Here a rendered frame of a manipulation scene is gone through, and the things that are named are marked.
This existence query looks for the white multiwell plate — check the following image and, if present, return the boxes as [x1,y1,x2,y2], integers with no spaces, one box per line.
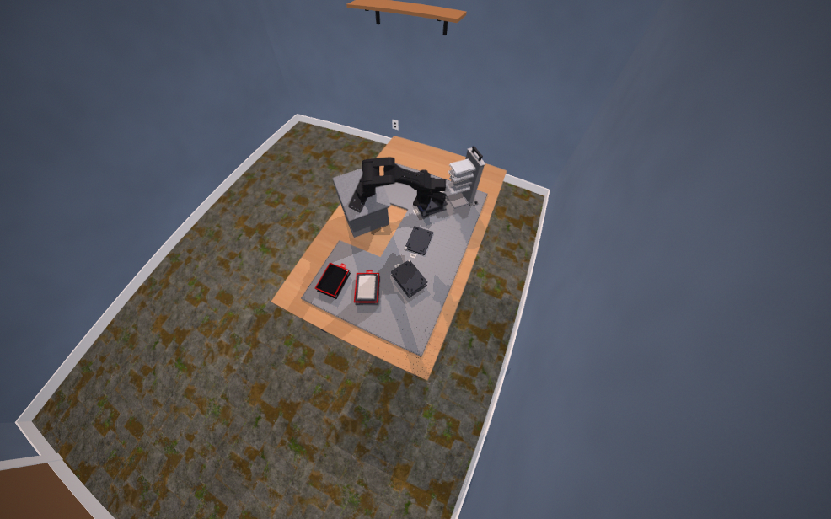
[449,159,475,175]

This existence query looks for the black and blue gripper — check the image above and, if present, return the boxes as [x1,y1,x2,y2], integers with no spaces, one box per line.
[413,191,429,211]

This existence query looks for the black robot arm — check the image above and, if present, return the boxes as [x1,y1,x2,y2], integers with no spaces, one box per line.
[349,157,446,212]

